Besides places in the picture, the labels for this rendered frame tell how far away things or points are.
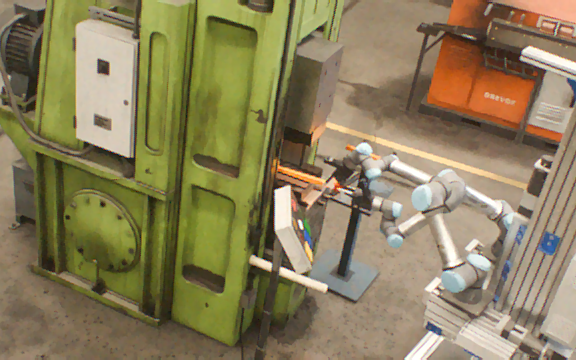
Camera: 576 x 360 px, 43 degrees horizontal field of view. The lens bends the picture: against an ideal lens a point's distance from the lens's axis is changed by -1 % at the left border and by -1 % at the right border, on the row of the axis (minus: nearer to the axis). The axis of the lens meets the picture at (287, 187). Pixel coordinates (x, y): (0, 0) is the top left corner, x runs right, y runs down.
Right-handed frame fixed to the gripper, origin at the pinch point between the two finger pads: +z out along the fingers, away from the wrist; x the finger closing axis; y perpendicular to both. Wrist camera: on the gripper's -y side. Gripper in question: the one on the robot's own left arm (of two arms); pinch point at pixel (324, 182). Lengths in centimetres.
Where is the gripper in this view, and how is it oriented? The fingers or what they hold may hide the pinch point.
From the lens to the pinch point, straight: 402.6
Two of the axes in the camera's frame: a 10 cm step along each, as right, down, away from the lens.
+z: -5.6, 5.7, 6.0
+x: 4.1, -4.4, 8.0
